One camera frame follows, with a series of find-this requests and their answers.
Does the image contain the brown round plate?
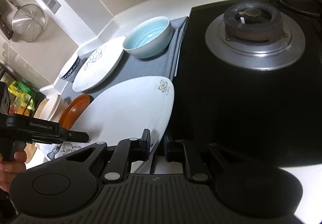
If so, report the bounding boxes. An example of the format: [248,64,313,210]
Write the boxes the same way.
[58,94,92,130]

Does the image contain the wooden cutting board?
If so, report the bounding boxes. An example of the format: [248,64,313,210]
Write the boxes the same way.
[24,143,40,163]

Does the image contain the large white floral plate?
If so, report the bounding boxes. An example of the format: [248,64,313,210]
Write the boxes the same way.
[71,76,175,154]

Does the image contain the cream white bowl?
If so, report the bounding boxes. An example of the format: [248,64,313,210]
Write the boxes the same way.
[34,94,61,120]

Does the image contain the person's left hand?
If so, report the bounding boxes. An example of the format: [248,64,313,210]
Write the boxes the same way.
[0,150,27,192]

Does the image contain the black wire rack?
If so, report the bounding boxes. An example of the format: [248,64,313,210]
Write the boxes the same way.
[1,62,46,117]

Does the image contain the colourful snack packets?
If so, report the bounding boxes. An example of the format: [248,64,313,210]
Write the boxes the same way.
[8,81,36,116]

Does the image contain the hanging kitchen cleaver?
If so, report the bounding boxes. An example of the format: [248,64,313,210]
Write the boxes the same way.
[0,0,14,40]

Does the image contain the metal mesh strainer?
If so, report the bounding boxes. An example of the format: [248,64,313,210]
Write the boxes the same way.
[12,3,46,42]

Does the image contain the blue white patterned bowl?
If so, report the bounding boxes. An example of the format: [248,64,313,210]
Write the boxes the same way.
[58,53,81,82]

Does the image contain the black gas stove top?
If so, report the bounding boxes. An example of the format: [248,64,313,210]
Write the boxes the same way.
[167,0,321,167]

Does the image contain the gas burner with silver ring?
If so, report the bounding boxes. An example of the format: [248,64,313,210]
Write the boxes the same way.
[205,1,306,71]

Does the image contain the light blue ceramic bowl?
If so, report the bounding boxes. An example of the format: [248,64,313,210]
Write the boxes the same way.
[123,16,174,59]

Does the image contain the grey cloth mat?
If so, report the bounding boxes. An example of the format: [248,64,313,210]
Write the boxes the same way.
[57,16,190,114]

